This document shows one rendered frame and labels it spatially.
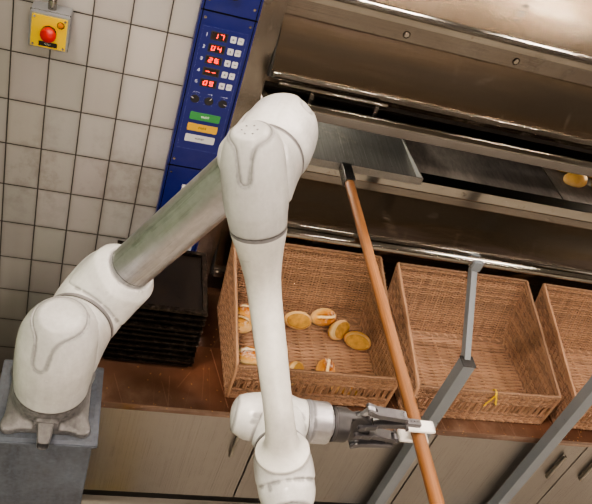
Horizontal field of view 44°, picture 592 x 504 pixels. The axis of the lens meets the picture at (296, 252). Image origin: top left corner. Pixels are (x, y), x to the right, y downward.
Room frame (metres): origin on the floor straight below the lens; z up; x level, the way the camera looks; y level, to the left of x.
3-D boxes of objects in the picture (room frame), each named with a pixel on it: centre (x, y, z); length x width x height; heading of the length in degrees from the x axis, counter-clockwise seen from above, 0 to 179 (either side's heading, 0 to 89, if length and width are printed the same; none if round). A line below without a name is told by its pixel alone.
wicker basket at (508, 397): (2.04, -0.69, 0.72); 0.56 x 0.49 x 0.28; 111
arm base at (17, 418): (0.96, 0.38, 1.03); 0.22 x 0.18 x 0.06; 21
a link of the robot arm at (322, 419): (1.04, -0.17, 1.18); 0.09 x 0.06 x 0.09; 19
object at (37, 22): (1.73, 0.81, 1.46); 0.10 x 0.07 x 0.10; 110
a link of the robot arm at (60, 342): (0.99, 0.39, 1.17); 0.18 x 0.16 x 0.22; 179
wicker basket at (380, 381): (1.84, -0.12, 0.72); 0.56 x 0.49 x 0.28; 111
